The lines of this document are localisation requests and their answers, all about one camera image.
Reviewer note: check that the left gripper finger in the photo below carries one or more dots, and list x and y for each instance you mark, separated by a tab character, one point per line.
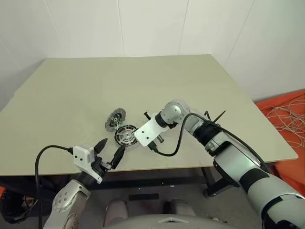
101	146
118	156

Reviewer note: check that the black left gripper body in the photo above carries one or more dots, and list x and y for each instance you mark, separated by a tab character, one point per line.
100	168

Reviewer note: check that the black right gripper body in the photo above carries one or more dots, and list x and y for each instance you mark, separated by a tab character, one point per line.
160	139

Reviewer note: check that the round silver cover plate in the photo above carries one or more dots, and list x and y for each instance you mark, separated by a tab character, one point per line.
126	136

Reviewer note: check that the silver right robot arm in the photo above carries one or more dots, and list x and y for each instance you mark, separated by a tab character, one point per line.
238	162

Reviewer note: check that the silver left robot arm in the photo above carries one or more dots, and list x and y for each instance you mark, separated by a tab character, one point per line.
64	198

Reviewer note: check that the motor stator with copper windings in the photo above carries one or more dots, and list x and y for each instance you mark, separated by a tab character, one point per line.
117	142

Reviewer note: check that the grey metal disc part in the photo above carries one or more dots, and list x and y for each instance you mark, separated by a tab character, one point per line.
115	119

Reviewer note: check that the grey rounded robot knee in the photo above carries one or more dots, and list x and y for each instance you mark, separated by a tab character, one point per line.
179	206
116	212

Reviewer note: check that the black rectangular floor plate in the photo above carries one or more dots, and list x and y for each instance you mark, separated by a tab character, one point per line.
143	197

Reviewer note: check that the silver robot torso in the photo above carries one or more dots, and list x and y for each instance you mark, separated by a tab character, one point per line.
176	221

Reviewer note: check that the black bag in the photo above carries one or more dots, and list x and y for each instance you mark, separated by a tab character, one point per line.
14	210

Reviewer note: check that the orange cloth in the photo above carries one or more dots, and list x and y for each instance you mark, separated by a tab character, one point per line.
274	100

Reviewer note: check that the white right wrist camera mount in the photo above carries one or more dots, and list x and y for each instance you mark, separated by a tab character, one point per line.
149	132

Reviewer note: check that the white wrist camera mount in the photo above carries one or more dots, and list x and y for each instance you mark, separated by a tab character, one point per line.
83	157
149	132

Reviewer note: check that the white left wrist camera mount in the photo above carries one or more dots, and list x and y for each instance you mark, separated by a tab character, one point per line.
83	157

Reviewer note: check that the dark table frame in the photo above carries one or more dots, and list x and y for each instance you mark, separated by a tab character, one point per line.
214	183

